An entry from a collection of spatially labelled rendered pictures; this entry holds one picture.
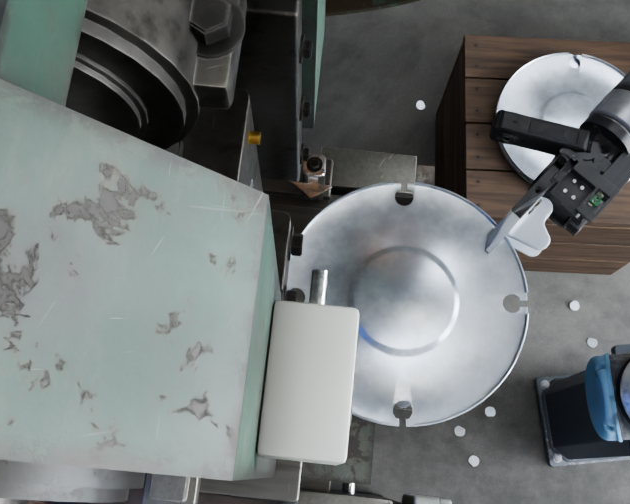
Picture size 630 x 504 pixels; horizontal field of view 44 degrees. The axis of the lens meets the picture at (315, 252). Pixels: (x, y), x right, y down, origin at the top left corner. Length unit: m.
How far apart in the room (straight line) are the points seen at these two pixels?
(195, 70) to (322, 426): 0.17
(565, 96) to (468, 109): 0.18
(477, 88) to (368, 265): 0.70
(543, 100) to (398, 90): 0.48
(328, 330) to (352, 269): 0.57
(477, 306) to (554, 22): 1.27
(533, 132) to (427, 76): 0.99
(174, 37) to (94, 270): 0.15
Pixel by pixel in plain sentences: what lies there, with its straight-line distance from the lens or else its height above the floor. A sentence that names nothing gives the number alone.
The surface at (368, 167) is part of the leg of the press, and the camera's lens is 1.13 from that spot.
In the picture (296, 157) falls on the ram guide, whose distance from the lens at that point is 0.69.
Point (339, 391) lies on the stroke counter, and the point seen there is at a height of 1.33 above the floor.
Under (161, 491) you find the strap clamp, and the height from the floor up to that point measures 0.75.
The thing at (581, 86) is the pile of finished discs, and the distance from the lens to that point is 1.58.
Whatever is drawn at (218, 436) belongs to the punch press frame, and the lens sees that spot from 0.25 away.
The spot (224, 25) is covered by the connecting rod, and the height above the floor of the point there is 1.38.
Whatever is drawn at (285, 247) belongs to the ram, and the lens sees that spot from 0.74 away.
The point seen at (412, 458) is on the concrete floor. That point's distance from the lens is 1.70.
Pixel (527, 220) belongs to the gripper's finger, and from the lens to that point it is 0.94.
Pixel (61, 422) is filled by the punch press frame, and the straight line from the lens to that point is 0.22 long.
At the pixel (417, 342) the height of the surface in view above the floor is 0.80.
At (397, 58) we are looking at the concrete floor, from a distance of 1.96.
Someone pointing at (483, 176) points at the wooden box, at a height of 0.35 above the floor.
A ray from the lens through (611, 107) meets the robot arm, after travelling 1.00.
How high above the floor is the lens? 1.68
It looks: 74 degrees down
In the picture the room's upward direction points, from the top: 3 degrees clockwise
